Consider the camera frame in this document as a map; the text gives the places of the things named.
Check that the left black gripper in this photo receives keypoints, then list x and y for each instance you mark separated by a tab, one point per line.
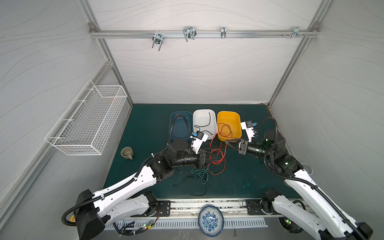
200	161

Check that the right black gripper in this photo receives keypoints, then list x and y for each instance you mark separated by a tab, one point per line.
243	147

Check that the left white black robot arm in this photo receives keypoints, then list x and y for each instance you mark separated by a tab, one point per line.
93	211

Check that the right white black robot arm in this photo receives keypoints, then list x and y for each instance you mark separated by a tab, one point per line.
329	221

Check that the yellow plastic bin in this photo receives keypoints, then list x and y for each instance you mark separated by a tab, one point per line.
229	126

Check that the white plastic bin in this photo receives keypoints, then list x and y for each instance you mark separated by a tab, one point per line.
204	120

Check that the blue plastic bin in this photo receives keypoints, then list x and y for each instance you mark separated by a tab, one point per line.
180	129

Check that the blue white patterned plate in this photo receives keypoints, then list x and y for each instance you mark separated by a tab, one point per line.
211	221

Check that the white vent strip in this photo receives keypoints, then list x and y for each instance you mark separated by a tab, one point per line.
172	224

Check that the beige mug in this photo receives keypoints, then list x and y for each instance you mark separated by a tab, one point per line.
127	153

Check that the small metal hook clamp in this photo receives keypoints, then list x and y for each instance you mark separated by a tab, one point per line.
223	32

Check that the middle metal U-bolt clamp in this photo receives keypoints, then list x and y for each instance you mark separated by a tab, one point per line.
189	33

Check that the metal u-bolt clamp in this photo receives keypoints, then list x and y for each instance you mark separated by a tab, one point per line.
158	39
189	33

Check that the left metal U-bolt clamp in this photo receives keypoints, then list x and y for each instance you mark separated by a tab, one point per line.
158	39

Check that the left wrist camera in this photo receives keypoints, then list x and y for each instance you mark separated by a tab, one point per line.
198	138

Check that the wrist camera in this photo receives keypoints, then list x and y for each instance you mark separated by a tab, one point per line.
249	127
198	138

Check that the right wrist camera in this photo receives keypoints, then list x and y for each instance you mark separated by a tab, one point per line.
249	127

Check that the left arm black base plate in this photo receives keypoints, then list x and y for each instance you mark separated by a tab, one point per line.
161	208

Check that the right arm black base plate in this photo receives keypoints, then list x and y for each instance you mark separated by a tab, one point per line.
255	207

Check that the white wire wall basket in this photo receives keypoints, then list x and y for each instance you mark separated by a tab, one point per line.
86	125

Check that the right metal bolt bracket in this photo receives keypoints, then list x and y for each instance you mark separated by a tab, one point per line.
296	34

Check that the metal crossbar rail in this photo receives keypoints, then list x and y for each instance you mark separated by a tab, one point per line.
201	34

